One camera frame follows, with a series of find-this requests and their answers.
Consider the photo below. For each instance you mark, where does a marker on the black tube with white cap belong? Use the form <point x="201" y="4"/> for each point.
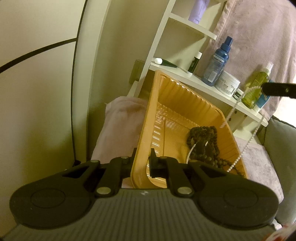
<point x="166" y="63"/>

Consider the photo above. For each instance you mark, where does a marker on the large white cream jar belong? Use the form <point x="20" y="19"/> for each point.
<point x="227" y="83"/>

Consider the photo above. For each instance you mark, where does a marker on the small green label jar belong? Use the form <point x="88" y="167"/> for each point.
<point x="238" y="95"/>

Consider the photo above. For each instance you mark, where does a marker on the pink fleece table blanket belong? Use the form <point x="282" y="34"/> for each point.
<point x="120" y="120"/>

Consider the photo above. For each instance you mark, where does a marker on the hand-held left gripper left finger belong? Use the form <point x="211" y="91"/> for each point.
<point x="132" y="160"/>

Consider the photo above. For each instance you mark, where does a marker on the purple tube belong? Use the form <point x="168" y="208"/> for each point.
<point x="197" y="11"/>

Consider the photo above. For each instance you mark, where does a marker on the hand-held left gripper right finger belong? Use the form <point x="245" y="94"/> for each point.
<point x="153" y="164"/>

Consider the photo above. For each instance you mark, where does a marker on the blue spray bottle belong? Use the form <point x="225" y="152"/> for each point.
<point x="217" y="64"/>

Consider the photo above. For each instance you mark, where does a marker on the orange plastic basket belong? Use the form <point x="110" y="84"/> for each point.
<point x="175" y="111"/>

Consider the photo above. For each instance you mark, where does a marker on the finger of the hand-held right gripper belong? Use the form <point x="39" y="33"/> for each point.
<point x="279" y="89"/>

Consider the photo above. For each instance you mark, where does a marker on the white cap lip balm stick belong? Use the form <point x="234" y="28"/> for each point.
<point x="194" y="64"/>

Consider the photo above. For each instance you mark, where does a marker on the pink patterned cloth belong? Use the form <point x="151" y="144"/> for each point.
<point x="284" y="234"/>

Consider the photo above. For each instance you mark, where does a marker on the cream shelf unit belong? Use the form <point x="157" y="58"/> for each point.
<point x="185" y="34"/>

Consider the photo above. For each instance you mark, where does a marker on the pink fleece hanging blanket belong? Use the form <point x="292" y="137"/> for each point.
<point x="259" y="34"/>

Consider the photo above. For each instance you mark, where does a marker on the white and blue tube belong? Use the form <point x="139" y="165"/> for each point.
<point x="262" y="102"/>

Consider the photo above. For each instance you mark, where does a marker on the grey cushion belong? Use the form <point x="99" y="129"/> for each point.
<point x="282" y="148"/>

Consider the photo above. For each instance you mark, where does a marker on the green spray bottle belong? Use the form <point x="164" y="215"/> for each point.
<point x="254" y="90"/>

